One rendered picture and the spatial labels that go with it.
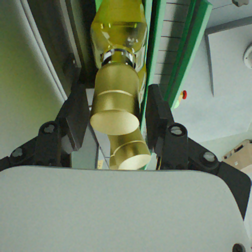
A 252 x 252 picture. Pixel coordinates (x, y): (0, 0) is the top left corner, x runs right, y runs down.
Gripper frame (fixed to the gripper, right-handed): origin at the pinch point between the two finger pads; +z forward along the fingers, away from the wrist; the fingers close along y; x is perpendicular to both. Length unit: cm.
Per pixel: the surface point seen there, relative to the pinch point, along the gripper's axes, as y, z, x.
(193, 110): 36, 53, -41
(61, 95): -12.6, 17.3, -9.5
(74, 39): -14.8, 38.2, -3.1
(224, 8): 28.8, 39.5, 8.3
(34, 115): -12.5, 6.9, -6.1
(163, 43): 9.4, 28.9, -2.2
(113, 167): -0.9, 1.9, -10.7
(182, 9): 11.8, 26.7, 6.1
